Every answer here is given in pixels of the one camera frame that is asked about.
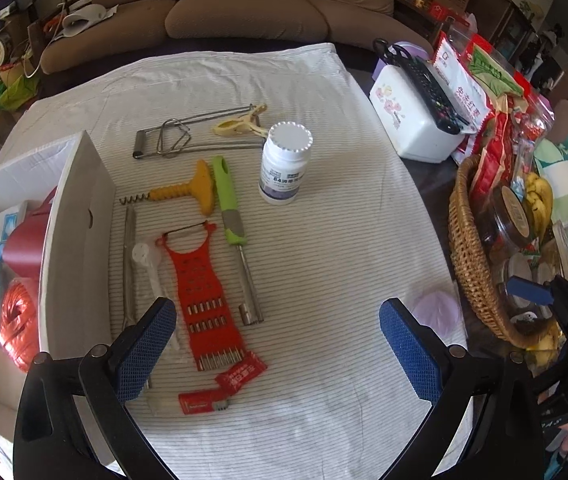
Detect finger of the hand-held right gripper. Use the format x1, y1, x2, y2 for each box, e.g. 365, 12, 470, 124
506, 274, 568, 322

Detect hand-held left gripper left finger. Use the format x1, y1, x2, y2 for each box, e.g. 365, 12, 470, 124
12, 296, 179, 480

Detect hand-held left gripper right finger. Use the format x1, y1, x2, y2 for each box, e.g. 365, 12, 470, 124
379, 297, 547, 480

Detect red plastic string ball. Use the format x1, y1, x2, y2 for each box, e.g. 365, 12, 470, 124
0, 277, 40, 374

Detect white cardboard box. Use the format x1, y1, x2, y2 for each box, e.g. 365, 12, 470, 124
0, 130, 118, 462

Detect red bag-shaped gift box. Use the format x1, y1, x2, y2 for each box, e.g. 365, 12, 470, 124
1, 187, 60, 281

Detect jar with silver lid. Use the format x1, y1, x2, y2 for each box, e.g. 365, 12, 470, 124
498, 252, 552, 329

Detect purple round pad in wrapper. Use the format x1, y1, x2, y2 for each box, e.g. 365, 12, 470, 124
411, 289, 462, 349

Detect wicker basket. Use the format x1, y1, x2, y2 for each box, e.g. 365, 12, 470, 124
448, 153, 540, 351

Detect small red box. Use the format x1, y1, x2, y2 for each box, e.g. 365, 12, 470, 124
178, 388, 233, 416

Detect glass jar with brown lid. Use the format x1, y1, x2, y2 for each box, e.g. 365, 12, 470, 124
478, 184, 540, 256

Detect bananas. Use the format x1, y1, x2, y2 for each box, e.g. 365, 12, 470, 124
523, 172, 555, 241

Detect red plastic grater peeler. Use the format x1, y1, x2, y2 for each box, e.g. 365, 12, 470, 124
156, 220, 246, 372

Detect red sachet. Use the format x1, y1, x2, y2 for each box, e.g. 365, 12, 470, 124
214, 350, 269, 392

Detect white plastic scoop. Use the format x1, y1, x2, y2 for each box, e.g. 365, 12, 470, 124
131, 242, 183, 359

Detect green white tissue pack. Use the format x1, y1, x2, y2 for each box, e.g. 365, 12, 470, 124
533, 132, 568, 221

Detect striped white tablecloth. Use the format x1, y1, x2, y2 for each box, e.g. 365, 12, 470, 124
0, 42, 470, 480

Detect red snack packets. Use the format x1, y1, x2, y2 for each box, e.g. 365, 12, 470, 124
464, 34, 555, 196

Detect white tissue box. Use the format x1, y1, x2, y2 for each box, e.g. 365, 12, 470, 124
369, 65, 465, 164

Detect white red snack packet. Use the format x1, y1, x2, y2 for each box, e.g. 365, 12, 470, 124
430, 30, 495, 136

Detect black remote control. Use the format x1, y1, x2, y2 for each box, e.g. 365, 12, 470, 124
389, 53, 470, 136

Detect white pill bottle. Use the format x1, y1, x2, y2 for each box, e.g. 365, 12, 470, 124
258, 121, 313, 206

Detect yellow clothespin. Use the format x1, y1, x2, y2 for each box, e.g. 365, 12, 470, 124
212, 103, 269, 137

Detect dark wooden cabinet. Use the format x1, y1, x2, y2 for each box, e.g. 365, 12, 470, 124
466, 0, 535, 56

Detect black scissors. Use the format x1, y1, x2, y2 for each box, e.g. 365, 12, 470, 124
372, 37, 411, 64

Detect green plastic bags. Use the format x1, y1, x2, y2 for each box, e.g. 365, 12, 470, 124
0, 77, 40, 111

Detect grey white neck massager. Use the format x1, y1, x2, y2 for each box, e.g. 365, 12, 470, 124
61, 3, 108, 39

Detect brown sofa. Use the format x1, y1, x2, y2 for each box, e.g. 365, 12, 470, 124
38, 0, 437, 74

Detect yellow handled corkscrew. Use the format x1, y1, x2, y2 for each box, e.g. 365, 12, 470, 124
118, 160, 215, 216

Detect green handled apple corer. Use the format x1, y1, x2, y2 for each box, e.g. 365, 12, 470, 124
211, 155, 265, 327

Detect wire dish clamp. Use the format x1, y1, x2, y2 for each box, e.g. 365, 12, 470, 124
132, 104, 270, 160

